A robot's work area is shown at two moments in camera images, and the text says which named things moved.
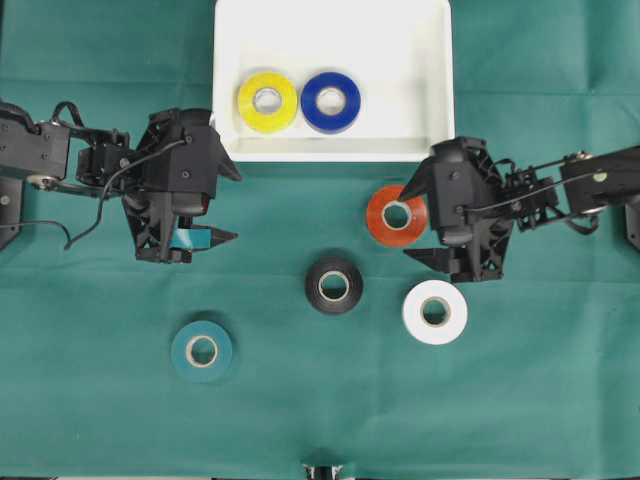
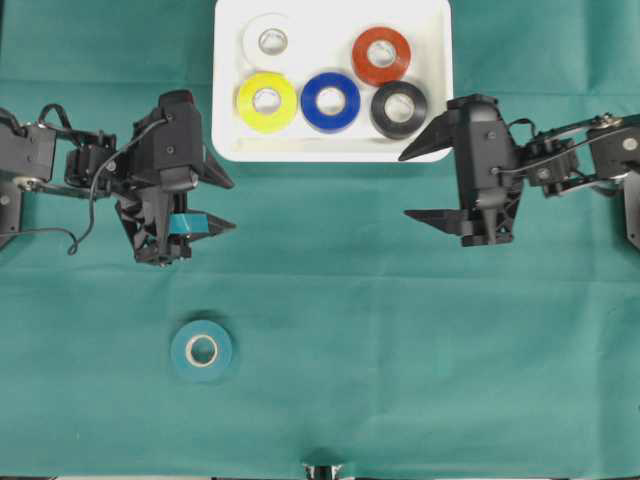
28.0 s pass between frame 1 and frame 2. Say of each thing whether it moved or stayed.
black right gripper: moved
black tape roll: moved
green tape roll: stayed
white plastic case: stayed
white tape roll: moved
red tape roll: moved
